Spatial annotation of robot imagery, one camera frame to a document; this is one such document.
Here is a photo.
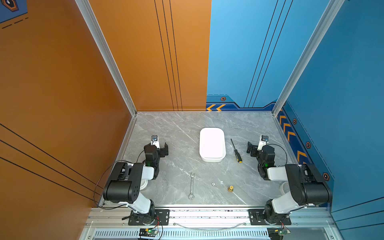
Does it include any black yellow screwdriver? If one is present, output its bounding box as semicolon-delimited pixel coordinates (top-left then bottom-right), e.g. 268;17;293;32
231;139;243;163

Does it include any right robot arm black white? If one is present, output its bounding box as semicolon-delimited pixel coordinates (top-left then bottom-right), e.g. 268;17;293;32
247;142;332;225

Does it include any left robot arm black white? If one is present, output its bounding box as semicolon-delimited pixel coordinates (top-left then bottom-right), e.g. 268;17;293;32
103;144;169;225

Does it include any white plastic bin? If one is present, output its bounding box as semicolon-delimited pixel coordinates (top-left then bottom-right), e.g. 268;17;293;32
199;128;226;163

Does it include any white round lid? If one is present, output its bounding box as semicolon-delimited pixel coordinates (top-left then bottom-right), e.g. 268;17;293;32
140;180;148;191

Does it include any tape roll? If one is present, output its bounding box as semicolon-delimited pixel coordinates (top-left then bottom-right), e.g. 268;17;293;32
280;182;290;195

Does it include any silver open-end wrench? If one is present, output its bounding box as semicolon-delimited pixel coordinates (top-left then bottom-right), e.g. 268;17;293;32
188;173;195;201

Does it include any left green circuit board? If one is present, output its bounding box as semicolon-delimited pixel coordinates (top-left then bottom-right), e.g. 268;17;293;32
139;229;159;240

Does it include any green circuit board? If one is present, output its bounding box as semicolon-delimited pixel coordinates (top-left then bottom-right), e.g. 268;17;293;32
139;229;159;240
268;229;291;240

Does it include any right green circuit board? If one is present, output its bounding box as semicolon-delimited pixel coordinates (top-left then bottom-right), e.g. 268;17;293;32
268;229;291;240

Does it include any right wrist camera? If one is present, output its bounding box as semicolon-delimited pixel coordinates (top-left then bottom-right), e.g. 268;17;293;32
257;135;269;151

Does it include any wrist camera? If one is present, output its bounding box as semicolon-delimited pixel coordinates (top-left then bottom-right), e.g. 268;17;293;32
151;135;160;149
257;135;269;151

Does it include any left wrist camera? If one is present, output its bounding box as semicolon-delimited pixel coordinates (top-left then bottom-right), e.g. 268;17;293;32
151;135;160;149

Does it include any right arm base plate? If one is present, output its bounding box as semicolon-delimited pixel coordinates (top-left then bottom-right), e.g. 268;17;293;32
248;209;292;226

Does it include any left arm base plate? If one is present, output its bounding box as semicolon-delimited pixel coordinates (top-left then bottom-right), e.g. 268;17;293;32
128;209;170;226

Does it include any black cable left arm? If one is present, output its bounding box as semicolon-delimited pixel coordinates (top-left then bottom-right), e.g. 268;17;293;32
92;161;134;210

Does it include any clear cable on rail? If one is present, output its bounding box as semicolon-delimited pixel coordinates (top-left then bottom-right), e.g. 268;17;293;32
173;221;247;232

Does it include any aluminium front frame rail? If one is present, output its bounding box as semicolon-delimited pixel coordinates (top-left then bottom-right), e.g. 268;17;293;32
80;205;343;240

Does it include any left aluminium corner post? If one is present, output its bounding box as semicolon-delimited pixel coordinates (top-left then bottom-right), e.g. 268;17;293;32
75;0;137;117

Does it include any aluminium corner post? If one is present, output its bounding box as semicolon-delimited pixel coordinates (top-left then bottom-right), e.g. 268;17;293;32
272;0;345;117
75;0;137;117

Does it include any right aluminium corner post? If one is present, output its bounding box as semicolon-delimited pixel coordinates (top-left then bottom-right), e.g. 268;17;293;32
272;0;345;117

